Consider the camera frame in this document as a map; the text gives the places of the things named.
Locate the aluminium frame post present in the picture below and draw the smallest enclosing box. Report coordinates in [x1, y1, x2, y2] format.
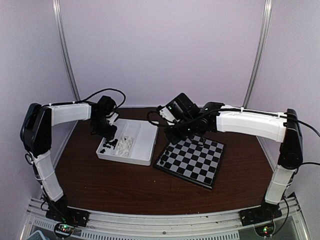
[51, 0, 83, 103]
[242, 0, 273, 108]

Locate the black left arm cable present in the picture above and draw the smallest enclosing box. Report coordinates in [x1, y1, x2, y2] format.
[79, 87, 126, 111]

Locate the right aluminium frame post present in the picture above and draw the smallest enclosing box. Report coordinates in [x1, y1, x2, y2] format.
[242, 0, 273, 108]

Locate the black silver chessboard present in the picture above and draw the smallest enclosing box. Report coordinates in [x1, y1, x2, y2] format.
[153, 135, 226, 190]

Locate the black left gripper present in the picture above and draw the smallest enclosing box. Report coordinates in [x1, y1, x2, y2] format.
[92, 116, 117, 141]

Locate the left aluminium frame post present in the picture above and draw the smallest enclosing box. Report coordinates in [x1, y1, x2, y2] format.
[51, 0, 83, 103]

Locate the white chess piece pile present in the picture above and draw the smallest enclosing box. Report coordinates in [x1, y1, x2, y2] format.
[114, 135, 135, 158]

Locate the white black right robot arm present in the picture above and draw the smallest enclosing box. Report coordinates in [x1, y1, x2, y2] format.
[158, 93, 303, 221]

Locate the aluminium front rail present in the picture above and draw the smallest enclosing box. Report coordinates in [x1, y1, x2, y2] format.
[17, 197, 311, 240]

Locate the white compartment tray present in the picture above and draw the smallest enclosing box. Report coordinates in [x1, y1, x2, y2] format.
[95, 118, 158, 166]

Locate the right round circuit board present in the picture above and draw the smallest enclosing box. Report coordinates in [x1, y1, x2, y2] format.
[254, 223, 275, 238]

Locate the round circuit board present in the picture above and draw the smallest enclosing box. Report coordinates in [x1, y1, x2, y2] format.
[254, 223, 275, 238]
[53, 222, 75, 238]

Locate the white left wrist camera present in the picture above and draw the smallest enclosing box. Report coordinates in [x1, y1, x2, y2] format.
[106, 112, 119, 126]

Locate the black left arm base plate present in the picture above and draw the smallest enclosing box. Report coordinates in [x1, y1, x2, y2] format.
[45, 208, 90, 228]

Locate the blue plastic basket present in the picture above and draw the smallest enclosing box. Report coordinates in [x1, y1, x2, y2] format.
[26, 230, 49, 240]

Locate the black chess piece pile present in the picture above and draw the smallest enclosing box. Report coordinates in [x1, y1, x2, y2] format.
[102, 139, 119, 149]

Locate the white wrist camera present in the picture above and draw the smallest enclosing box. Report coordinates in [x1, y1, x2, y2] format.
[106, 112, 119, 126]
[159, 106, 176, 124]

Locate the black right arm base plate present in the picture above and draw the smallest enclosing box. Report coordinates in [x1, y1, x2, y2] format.
[239, 206, 282, 227]

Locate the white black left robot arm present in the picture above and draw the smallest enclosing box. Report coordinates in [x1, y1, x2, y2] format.
[20, 95, 118, 222]

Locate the left round circuit board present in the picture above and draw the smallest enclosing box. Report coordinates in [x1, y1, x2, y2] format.
[53, 222, 75, 238]

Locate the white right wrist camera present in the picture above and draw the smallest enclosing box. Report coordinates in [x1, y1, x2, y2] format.
[159, 106, 176, 124]

